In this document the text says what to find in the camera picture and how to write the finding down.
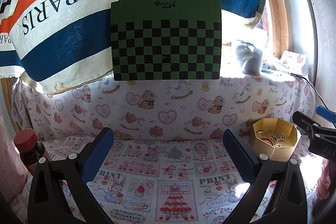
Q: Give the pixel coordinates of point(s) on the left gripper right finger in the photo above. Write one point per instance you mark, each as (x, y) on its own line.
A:
(288, 201)

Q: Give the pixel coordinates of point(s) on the red capped bottle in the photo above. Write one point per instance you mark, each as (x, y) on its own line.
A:
(30, 149)

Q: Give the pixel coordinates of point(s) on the christmas print cloth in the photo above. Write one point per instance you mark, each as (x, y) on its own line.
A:
(174, 181)

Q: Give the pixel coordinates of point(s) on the right hand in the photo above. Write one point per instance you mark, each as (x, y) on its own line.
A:
(325, 180)

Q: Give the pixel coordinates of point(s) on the pink bag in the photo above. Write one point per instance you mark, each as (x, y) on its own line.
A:
(12, 171)

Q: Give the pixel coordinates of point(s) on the green black checkerboard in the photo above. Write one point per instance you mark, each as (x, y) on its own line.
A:
(166, 39)

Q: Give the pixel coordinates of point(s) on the gold octagonal box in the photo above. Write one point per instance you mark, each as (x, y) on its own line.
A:
(260, 142)

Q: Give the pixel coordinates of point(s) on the baby bear print cloth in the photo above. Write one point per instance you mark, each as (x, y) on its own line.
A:
(163, 110)

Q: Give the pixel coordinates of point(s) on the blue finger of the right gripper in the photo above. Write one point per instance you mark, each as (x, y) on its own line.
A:
(325, 113)

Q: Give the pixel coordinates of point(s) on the gold chain jewelry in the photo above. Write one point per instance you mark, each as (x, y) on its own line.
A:
(277, 140)

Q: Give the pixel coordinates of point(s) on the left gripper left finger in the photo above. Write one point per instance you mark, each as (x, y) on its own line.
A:
(47, 201)

